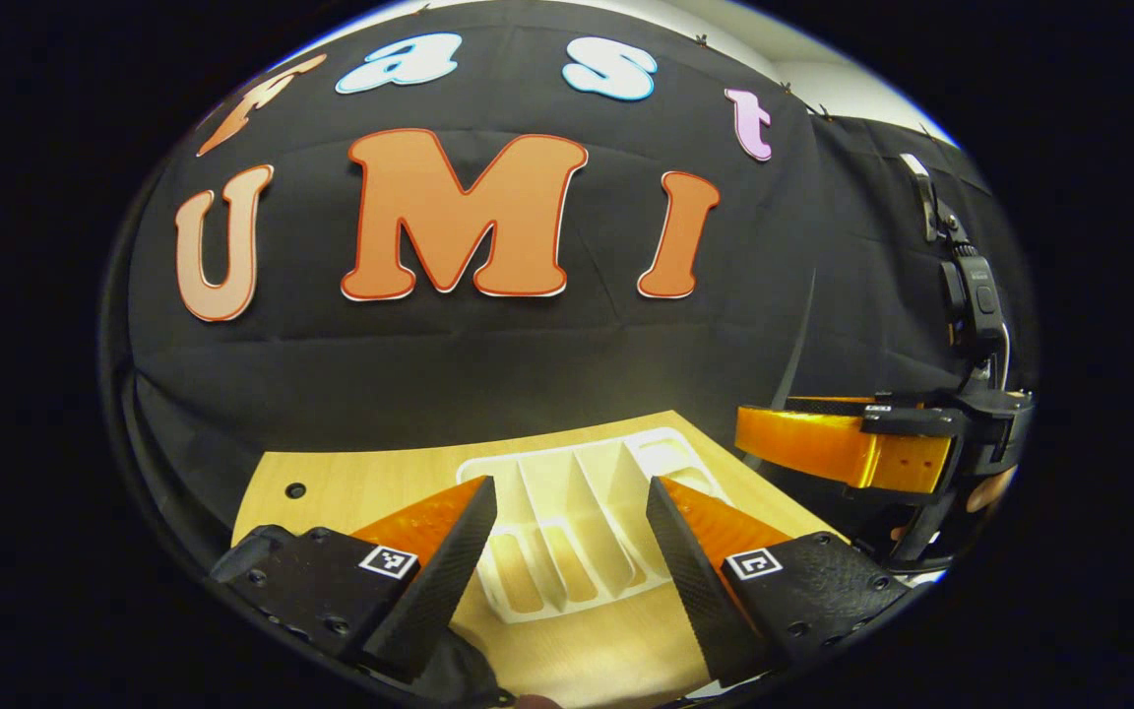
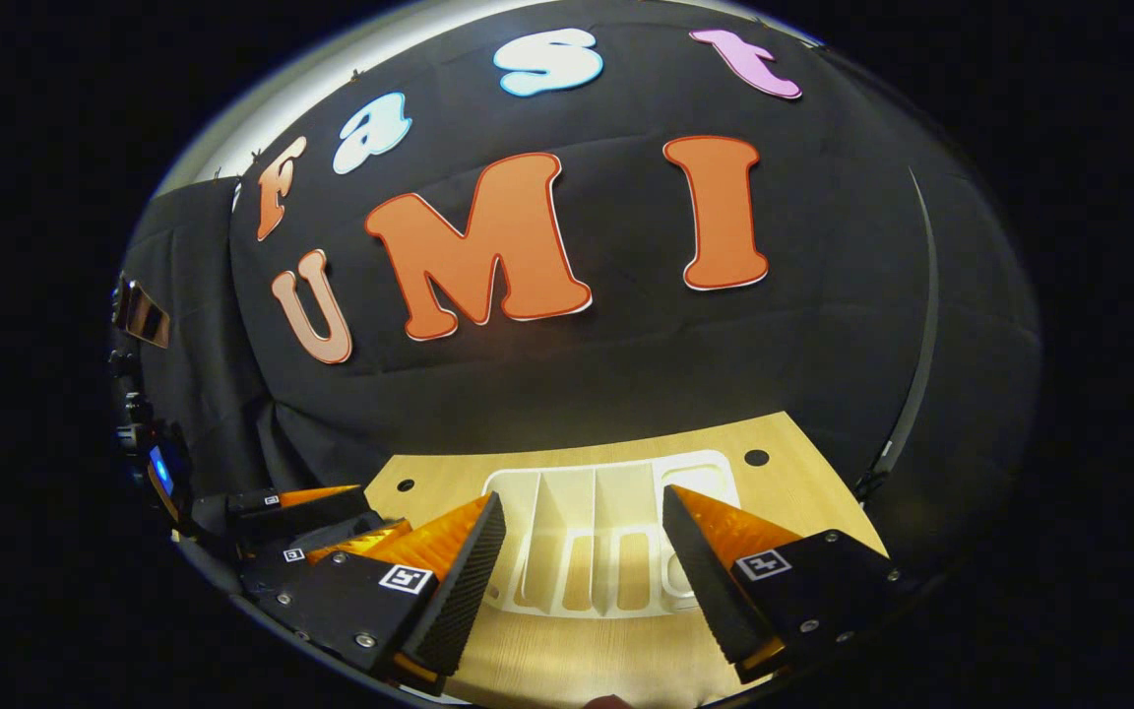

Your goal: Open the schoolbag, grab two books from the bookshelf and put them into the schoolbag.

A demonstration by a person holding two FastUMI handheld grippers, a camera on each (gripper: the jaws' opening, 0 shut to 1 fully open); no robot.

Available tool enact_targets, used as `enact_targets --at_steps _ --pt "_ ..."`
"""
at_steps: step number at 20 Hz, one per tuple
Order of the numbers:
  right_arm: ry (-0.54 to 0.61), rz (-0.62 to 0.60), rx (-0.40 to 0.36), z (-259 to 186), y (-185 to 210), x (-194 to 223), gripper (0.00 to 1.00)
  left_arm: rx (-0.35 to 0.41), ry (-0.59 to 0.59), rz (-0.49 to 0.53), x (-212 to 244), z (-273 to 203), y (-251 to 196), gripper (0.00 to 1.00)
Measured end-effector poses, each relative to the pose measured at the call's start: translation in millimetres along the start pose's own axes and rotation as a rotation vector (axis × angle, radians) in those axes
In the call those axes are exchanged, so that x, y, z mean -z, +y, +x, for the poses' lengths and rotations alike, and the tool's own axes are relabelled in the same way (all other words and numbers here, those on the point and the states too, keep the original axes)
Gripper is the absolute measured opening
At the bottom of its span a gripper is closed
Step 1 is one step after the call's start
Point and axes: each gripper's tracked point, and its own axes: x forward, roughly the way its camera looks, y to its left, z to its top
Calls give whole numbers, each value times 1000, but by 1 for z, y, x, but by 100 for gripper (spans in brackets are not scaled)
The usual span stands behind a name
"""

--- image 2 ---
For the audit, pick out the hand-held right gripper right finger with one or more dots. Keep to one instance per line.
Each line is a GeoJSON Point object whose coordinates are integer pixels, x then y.
{"type": "Point", "coordinates": [715, 581]}

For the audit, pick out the grey curved pole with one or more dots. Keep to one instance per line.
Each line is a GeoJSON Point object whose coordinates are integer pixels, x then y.
{"type": "Point", "coordinates": [931, 325]}

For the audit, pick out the white plastic bookshelf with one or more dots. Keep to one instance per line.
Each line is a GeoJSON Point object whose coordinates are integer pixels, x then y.
{"type": "Point", "coordinates": [567, 532]}

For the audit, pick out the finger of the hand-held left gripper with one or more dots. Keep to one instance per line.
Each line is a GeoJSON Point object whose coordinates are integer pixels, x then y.
{"type": "Point", "coordinates": [277, 569]}
{"type": "Point", "coordinates": [282, 512]}

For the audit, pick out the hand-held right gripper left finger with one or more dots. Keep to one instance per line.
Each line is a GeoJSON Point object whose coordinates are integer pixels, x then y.
{"type": "Point", "coordinates": [449, 601]}

